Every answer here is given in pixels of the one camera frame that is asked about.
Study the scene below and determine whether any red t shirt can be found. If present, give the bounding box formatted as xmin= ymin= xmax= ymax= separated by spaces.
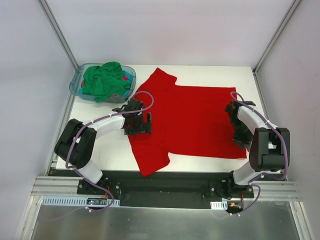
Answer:
xmin=128 ymin=68 xmax=247 ymax=177

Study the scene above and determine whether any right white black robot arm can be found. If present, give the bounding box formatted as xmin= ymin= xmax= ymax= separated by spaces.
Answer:
xmin=225 ymin=100 xmax=290 ymax=198

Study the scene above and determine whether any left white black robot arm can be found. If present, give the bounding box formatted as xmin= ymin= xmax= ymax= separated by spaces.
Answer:
xmin=54 ymin=111 xmax=152 ymax=195

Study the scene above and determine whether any grey t shirt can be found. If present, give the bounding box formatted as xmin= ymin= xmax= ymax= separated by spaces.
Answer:
xmin=107 ymin=93 xmax=123 ymax=104

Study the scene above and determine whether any green t shirt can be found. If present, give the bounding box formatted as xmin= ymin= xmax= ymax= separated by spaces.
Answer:
xmin=82 ymin=61 xmax=132 ymax=103

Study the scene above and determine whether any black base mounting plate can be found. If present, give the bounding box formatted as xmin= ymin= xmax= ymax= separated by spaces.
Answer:
xmin=77 ymin=170 xmax=254 ymax=209

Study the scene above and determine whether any clear blue plastic basket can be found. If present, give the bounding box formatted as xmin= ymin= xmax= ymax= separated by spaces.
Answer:
xmin=69 ymin=61 xmax=136 ymax=104

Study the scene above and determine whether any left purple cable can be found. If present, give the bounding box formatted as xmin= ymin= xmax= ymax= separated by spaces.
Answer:
xmin=65 ymin=91 xmax=155 ymax=173

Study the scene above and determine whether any purple cable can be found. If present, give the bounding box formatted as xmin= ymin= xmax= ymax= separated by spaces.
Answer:
xmin=229 ymin=91 xmax=291 ymax=186
xmin=65 ymin=91 xmax=155 ymax=173

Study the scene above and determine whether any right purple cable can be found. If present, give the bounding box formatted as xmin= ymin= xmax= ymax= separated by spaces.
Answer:
xmin=229 ymin=91 xmax=291 ymax=186

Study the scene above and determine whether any right white slotted cable duct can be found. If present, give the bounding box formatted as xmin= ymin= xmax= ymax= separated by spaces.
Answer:
xmin=210 ymin=201 xmax=228 ymax=211

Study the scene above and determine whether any white slotted cable duct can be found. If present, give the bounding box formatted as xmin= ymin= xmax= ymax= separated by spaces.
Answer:
xmin=42 ymin=196 xmax=120 ymax=208
xmin=210 ymin=201 xmax=228 ymax=211

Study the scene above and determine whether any right aluminium frame post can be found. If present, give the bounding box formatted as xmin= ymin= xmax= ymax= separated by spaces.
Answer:
xmin=252 ymin=0 xmax=303 ymax=76

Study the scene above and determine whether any aluminium frame post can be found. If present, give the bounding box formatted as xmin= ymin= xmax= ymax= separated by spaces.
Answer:
xmin=252 ymin=0 xmax=303 ymax=76
xmin=37 ymin=0 xmax=79 ymax=70

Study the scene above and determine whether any aluminium front rail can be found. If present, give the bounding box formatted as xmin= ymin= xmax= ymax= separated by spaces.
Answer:
xmin=31 ymin=176 xmax=81 ymax=197

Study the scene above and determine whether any left white slotted cable duct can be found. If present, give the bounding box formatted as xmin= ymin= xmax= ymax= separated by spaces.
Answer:
xmin=42 ymin=196 xmax=120 ymax=208

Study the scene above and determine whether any left aluminium frame post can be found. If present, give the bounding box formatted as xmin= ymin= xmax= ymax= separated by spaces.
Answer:
xmin=37 ymin=0 xmax=79 ymax=70

